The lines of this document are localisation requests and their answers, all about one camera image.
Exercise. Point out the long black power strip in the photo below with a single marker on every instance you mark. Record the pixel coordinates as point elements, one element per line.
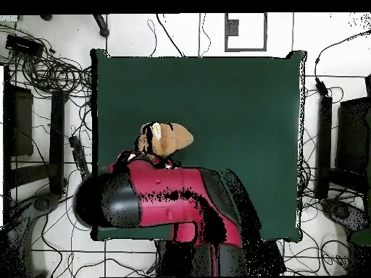
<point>78,153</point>

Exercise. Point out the large black box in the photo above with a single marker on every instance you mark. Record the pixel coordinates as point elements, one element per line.
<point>353,139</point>

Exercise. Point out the orange terry towel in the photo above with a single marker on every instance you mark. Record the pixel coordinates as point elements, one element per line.
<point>176,136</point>

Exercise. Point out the dark green rounded object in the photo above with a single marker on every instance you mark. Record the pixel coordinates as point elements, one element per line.
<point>362,237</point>

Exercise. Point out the dark green table cloth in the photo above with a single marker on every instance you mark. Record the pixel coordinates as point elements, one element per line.
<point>232,115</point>

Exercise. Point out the black power supply box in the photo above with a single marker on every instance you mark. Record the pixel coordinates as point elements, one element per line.
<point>24,45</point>

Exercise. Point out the black frame stand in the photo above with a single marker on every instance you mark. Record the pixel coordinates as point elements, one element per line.
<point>56,139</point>

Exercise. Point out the black angled leg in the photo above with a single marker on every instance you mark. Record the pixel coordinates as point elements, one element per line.
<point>46,17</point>
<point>102,27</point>

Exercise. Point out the black upright bar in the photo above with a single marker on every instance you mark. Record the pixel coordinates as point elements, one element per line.
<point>324,144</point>

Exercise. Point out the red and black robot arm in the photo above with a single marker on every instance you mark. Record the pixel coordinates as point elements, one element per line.
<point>174,197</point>

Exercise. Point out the grey pedestal leg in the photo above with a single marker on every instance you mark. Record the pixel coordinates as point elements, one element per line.
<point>43,202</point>
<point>342,212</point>

